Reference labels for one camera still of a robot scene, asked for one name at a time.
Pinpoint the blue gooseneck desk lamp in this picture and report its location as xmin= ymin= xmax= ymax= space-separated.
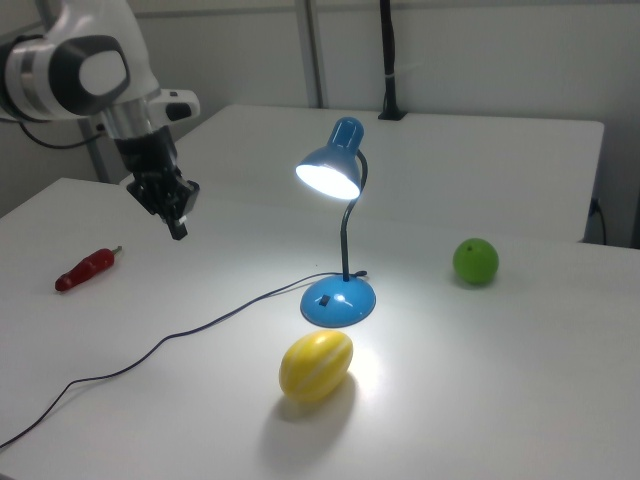
xmin=294 ymin=116 xmax=377 ymax=329

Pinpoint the black lamp power cord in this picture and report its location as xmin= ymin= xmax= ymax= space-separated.
xmin=0 ymin=270 xmax=369 ymax=450

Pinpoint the red toy chili pepper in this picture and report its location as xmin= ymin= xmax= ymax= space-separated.
xmin=54 ymin=245 xmax=124 ymax=293

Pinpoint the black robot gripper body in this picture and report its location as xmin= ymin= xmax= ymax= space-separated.
xmin=115 ymin=125 xmax=202 ymax=224

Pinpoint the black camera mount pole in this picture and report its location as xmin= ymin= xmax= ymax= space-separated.
xmin=377 ymin=0 xmax=410 ymax=122

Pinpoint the yellow striped toy melon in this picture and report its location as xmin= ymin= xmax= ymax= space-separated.
xmin=278 ymin=329 xmax=355 ymax=404

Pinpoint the green toy apple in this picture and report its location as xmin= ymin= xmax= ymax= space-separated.
xmin=452 ymin=237 xmax=500 ymax=286

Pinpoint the grey metal frame post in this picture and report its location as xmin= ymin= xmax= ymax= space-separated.
xmin=82 ymin=117 xmax=112 ymax=184

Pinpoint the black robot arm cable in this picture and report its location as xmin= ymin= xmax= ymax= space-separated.
xmin=18 ymin=118 xmax=104 ymax=150

